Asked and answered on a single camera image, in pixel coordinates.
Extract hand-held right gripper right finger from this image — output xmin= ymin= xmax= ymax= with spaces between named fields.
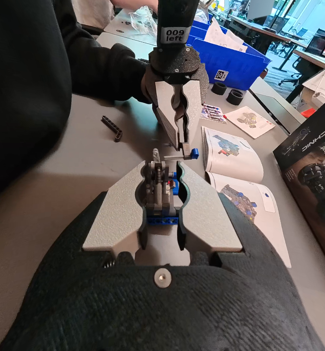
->
xmin=176 ymin=161 xmax=243 ymax=253

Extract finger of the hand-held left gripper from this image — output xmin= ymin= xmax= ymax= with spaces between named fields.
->
xmin=180 ymin=80 xmax=202 ymax=144
xmin=152 ymin=80 xmax=181 ymax=152

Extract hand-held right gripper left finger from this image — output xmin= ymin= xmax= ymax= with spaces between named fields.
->
xmin=82 ymin=161 xmax=149 ymax=252

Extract lego chassis assembly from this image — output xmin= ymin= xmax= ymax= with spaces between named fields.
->
xmin=144 ymin=160 xmax=181 ymax=227

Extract person's left forearm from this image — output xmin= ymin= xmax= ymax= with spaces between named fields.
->
xmin=56 ymin=0 xmax=152 ymax=104

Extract black lego tire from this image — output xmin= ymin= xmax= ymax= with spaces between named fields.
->
xmin=211 ymin=81 xmax=228 ymax=96
xmin=226 ymin=88 xmax=247 ymax=106

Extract dark grey angled lego beam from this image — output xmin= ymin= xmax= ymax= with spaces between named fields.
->
xmin=101 ymin=115 xmax=123 ymax=143

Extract lego set box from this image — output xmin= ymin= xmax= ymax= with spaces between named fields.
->
xmin=273 ymin=92 xmax=325 ymax=275

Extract person's left hand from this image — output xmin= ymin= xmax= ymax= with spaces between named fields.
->
xmin=141 ymin=68 xmax=159 ymax=106

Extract sticker sheet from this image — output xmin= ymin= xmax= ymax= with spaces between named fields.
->
xmin=200 ymin=104 xmax=228 ymax=124

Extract clear plastic bag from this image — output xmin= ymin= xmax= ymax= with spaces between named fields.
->
xmin=129 ymin=6 xmax=158 ymax=36

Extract white paper sheets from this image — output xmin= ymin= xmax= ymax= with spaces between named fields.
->
xmin=205 ymin=18 xmax=248 ymax=53

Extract blue storage bin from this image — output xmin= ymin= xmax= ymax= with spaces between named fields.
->
xmin=186 ymin=19 xmax=272 ymax=91

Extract small closed instruction booklet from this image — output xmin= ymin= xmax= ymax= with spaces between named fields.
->
xmin=223 ymin=106 xmax=276 ymax=140

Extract white cardboard box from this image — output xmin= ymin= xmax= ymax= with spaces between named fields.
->
xmin=298 ymin=62 xmax=325 ymax=110

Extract black office chair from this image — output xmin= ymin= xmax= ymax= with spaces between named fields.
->
xmin=306 ymin=27 xmax=325 ymax=56

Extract person's black top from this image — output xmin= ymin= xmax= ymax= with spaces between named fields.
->
xmin=0 ymin=0 xmax=73 ymax=204

